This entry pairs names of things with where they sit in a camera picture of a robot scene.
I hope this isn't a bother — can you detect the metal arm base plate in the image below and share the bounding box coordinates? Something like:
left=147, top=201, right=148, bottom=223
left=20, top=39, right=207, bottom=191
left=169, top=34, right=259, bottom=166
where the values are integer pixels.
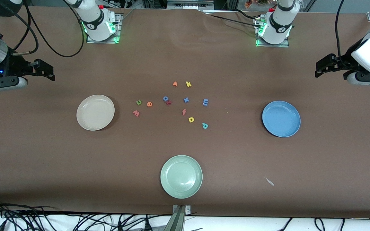
left=86, top=13, right=123, bottom=44
left=255, top=14, right=290, bottom=48

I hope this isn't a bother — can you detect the brown table cover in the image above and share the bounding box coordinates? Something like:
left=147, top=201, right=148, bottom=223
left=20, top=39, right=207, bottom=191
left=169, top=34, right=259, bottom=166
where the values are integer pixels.
left=0, top=6, right=370, bottom=219

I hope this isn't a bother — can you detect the thin black base cable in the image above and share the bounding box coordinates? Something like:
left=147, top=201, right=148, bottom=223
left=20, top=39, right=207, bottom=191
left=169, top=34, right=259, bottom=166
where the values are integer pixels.
left=201, top=9, right=266, bottom=29

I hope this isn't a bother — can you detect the blue plate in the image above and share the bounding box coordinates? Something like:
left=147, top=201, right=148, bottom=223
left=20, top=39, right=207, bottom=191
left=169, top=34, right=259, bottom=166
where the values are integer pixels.
left=262, top=100, right=301, bottom=138

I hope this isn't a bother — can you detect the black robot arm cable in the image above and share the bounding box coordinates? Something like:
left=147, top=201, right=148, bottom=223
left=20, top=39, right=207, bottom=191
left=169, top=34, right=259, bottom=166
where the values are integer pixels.
left=12, top=0, right=86, bottom=58
left=334, top=0, right=349, bottom=69

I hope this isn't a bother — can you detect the beige plate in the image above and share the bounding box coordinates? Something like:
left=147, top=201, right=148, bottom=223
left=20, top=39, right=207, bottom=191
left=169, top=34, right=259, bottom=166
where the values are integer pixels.
left=76, top=94, right=115, bottom=131

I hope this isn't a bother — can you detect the aluminium frame beam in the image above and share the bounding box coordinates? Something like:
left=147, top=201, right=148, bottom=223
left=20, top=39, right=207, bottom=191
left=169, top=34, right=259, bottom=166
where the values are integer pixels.
left=167, top=0, right=214, bottom=10

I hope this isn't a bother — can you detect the orange decorative foliage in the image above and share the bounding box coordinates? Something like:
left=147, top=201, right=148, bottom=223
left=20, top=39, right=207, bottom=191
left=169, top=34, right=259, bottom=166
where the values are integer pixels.
left=244, top=0, right=270, bottom=8

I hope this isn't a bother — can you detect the pale green plate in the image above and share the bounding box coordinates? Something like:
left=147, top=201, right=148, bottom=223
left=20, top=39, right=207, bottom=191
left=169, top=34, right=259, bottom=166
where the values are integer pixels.
left=160, top=155, right=203, bottom=199

